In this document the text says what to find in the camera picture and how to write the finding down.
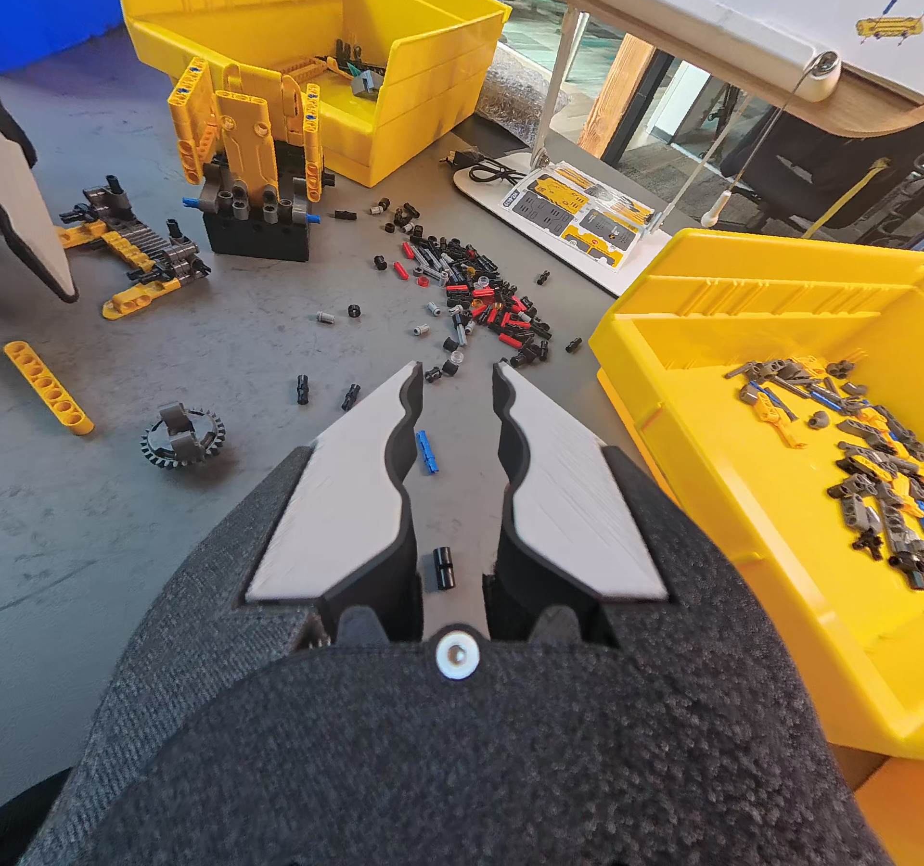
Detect pile of small lego pins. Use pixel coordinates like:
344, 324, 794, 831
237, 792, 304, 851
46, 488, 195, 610
314, 196, 584, 385

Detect yellow plastic bin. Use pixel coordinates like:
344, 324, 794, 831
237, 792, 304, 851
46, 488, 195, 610
830, 743, 924, 866
588, 227, 924, 759
110, 0, 512, 189

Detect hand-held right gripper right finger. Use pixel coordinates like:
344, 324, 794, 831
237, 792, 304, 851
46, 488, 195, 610
481, 362, 670, 642

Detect yellow strap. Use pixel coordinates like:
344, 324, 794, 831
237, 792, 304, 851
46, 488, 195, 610
803, 157, 892, 239

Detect grey grille yellow lego assembly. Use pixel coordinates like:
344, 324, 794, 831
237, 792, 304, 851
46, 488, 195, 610
101, 218, 212, 320

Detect blue plastic bin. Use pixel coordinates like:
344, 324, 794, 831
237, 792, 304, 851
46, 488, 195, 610
0, 0, 125, 75

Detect yellow black lego robot model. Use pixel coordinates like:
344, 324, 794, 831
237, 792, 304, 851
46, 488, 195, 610
167, 56, 336, 263

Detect black office chair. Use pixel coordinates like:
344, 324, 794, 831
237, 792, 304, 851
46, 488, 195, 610
722, 87, 924, 246

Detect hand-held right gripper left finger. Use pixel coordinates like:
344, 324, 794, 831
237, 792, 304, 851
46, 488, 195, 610
245, 361, 425, 642

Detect sticker sheet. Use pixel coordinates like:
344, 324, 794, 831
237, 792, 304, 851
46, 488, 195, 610
500, 162, 656, 271

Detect bubble wrap sheet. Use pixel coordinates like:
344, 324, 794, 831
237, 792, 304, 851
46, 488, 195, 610
476, 43, 571, 145

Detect wooden post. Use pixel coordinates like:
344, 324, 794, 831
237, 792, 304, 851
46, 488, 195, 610
577, 32, 656, 160

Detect yellow lego beam with holes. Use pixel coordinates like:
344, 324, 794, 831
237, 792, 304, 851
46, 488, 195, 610
3, 341, 95, 436

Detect black lego gear grey connector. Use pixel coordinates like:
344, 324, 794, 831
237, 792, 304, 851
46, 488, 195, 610
141, 402, 227, 469

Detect yellow lego blade with connector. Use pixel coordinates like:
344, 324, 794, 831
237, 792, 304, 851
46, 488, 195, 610
58, 175, 138, 250

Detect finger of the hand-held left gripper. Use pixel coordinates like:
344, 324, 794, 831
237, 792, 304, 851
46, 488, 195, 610
0, 131, 79, 304

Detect blue grey lego parts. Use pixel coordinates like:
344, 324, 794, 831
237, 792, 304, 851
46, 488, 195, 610
724, 356, 924, 590

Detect loose black yellow lego parts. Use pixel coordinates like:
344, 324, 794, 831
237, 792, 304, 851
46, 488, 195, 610
278, 39, 387, 98

